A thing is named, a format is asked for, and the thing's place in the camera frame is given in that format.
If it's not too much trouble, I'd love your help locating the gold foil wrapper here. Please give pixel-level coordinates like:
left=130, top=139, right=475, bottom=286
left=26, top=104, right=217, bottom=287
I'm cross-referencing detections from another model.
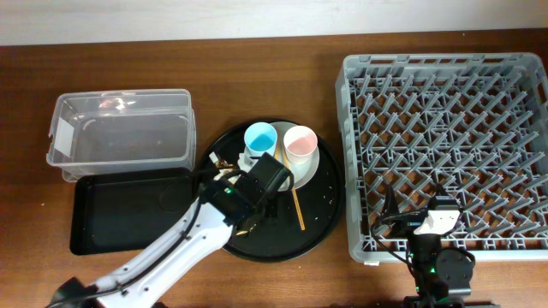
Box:
left=209, top=151, right=235, bottom=170

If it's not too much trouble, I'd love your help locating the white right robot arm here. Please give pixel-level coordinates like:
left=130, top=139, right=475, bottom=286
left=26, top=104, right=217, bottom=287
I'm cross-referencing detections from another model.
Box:
left=375, top=184, right=476, bottom=308

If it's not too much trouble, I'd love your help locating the grey round plate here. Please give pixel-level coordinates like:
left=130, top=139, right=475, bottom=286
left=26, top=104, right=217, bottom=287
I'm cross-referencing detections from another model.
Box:
left=242, top=121, right=321, bottom=193

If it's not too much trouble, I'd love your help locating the round black serving tray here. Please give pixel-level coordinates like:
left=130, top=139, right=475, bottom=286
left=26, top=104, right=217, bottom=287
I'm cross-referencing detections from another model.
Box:
left=223, top=139, right=345, bottom=263

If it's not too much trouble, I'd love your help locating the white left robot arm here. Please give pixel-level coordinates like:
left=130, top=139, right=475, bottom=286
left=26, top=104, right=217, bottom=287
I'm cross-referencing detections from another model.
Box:
left=48, top=170, right=294, bottom=307

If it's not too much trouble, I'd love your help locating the black rectangular tray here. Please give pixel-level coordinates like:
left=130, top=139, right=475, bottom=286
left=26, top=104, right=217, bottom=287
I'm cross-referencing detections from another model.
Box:
left=69, top=168, right=195, bottom=255

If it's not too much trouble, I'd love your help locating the grey dishwasher rack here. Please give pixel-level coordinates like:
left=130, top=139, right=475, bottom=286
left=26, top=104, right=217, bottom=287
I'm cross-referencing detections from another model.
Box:
left=335, top=53, right=547, bottom=264

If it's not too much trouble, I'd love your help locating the pink plastic cup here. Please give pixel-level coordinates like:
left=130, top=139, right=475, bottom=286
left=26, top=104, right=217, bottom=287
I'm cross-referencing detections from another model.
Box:
left=283, top=126, right=318, bottom=164

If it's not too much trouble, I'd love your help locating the clear plastic waste bin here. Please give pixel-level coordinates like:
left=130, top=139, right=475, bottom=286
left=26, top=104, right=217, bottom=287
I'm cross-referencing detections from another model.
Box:
left=46, top=89, right=197, bottom=182

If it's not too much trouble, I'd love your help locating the blue plastic cup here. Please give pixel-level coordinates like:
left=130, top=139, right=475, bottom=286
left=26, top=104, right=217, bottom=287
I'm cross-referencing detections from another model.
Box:
left=244, top=122, right=277, bottom=157

